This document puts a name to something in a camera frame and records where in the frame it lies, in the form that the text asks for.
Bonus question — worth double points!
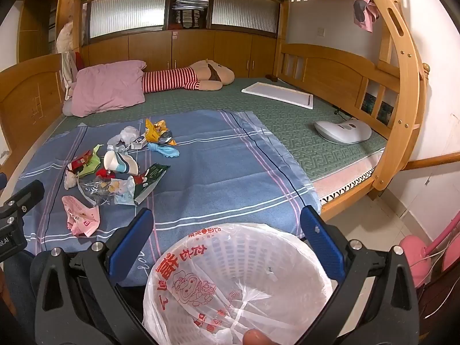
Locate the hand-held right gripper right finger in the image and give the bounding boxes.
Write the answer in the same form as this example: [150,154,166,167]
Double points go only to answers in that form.
[300,206,420,345]

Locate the white plastic wastebasket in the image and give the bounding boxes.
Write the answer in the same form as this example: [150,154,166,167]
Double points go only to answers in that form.
[143,223,347,345]

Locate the white toy piece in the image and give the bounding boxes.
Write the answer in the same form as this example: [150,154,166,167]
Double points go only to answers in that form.
[107,126,141,149]

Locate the light blue face mask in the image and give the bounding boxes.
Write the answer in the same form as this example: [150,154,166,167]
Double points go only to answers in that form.
[147,142,179,159]

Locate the clear plastic bag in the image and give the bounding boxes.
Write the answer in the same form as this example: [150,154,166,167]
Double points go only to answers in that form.
[77,177,136,205]

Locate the white bin with plastic liner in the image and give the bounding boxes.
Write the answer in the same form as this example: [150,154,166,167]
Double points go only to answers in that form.
[143,223,347,345]

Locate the wooden wall cabinet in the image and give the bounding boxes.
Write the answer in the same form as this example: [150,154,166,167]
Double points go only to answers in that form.
[81,29,279,80]

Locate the white stuffed bag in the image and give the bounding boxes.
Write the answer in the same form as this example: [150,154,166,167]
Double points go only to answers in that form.
[54,22,78,54]

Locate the pink paper bag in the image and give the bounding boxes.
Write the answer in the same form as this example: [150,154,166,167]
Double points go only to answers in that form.
[62,196,100,238]

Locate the red toy piece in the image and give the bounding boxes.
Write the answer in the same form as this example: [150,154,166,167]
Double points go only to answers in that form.
[68,153,93,172]

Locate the white handheld vacuum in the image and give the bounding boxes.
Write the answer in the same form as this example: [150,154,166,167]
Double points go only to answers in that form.
[314,118,372,145]

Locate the frosted glass cabinet door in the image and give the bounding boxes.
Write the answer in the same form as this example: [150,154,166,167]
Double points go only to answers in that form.
[88,0,168,39]
[210,0,279,37]

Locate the white and red hanging cloth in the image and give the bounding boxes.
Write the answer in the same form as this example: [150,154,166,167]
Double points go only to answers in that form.
[61,51,86,99]

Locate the white cable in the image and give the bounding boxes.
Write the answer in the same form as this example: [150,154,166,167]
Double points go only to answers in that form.
[413,237,460,270]

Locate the orange toy piece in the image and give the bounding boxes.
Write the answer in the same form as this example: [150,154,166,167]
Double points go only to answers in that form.
[145,118,169,143]

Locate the wooden curved ladder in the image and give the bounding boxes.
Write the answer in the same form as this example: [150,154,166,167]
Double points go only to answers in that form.
[359,0,430,191]

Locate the wooden side cabinet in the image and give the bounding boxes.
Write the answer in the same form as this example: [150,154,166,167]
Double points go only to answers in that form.
[18,0,60,63]

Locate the blue plaid sheet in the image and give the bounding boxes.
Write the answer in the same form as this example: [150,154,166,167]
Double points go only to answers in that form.
[18,110,322,288]

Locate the person's right hand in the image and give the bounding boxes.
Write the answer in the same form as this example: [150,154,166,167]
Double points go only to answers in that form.
[242,329,274,345]

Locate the stack of white papers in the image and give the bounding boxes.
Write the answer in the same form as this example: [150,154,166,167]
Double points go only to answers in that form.
[172,0,210,10]

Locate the black cable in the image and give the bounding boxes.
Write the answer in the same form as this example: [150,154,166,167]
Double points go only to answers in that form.
[333,106,356,120]

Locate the striped tote bag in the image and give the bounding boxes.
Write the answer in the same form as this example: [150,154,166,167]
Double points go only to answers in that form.
[176,9,202,29]

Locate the dark green snack packet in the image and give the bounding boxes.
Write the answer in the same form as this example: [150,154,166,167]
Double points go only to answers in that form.
[133,163,170,205]

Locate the red striped plush toy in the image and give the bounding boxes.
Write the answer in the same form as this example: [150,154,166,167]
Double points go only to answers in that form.
[142,60,235,93]

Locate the patterned mattress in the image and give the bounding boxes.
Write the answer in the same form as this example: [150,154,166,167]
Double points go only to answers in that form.
[313,151,385,204]

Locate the white tray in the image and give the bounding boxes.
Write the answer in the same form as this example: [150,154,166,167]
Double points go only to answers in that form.
[241,82,314,110]

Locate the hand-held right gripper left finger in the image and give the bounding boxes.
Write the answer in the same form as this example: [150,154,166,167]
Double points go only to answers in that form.
[34,208,155,345]

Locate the white tissue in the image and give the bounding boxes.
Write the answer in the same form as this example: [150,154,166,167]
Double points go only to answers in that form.
[64,170,80,190]

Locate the pink plastic frame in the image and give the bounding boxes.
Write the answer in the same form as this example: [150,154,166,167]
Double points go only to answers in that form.
[400,212,460,288]

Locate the pink pillow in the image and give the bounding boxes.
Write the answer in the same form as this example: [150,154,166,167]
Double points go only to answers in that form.
[72,60,147,117]

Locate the crushed white paper cup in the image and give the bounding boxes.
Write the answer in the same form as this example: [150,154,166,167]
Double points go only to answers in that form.
[103,150,139,175]

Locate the wooden handrail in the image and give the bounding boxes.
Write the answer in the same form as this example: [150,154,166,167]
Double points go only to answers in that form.
[404,153,460,171]

